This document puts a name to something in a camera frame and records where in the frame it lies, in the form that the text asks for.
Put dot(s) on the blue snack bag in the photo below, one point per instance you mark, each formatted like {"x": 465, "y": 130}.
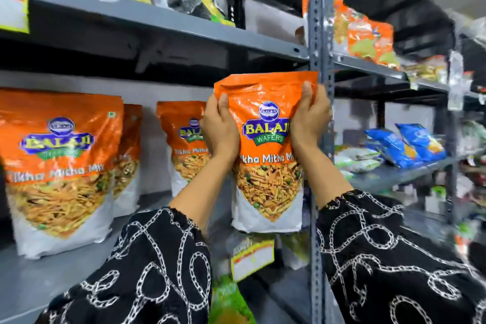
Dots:
{"x": 387, "y": 147}
{"x": 419, "y": 139}

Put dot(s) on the person's left forearm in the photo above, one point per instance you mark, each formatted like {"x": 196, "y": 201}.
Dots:
{"x": 159, "y": 270}

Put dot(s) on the person's left hand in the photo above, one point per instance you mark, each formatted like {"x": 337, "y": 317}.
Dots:
{"x": 218, "y": 130}

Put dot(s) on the white green-edged snack bag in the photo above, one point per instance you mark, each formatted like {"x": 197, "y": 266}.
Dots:
{"x": 358, "y": 153}
{"x": 358, "y": 166}

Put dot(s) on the person's right hand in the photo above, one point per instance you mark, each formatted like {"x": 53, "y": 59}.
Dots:
{"x": 309, "y": 122}

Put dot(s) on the person's right forearm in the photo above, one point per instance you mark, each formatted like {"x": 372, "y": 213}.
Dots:
{"x": 379, "y": 267}

